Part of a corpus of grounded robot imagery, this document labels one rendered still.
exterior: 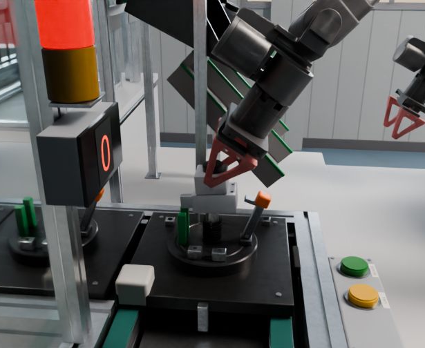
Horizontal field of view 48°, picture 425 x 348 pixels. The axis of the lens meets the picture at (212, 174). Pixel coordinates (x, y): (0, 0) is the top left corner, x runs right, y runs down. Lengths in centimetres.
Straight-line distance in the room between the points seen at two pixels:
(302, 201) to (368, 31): 284
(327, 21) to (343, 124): 343
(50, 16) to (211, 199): 35
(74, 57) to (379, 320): 48
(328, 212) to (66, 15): 82
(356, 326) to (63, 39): 48
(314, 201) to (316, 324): 57
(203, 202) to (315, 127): 336
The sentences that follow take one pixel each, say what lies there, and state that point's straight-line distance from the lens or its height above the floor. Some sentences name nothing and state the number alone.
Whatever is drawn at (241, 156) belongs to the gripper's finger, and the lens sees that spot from 63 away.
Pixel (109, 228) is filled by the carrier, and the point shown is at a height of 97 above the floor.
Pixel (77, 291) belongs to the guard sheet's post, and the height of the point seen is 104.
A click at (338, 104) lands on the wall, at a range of 399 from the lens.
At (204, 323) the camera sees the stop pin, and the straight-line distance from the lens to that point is 67.
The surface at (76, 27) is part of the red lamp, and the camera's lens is 46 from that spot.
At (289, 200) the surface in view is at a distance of 117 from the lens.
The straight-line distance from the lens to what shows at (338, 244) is 102.
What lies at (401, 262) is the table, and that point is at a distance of 100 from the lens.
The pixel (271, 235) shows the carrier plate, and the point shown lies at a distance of 81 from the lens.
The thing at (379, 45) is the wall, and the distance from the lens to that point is 394.
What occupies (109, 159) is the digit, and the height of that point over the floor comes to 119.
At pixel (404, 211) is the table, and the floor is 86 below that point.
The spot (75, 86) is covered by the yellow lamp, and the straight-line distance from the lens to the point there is 47.
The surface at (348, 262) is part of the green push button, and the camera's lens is 76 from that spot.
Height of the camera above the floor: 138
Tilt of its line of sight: 23 degrees down
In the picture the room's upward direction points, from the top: straight up
